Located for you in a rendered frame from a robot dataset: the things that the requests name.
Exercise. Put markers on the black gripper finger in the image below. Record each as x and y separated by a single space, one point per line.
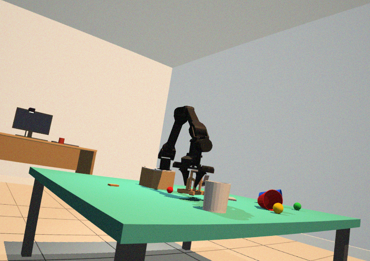
199 176
185 174

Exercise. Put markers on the tan cylinder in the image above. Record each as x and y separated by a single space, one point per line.
216 196

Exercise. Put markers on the yellow ball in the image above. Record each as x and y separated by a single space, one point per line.
278 208

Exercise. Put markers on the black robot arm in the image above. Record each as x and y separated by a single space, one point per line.
199 143

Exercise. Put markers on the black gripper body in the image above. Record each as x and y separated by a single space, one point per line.
203 169

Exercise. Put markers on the red bucket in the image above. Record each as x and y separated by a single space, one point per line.
269 198

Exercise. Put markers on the green ball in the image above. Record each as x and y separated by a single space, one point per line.
297 206

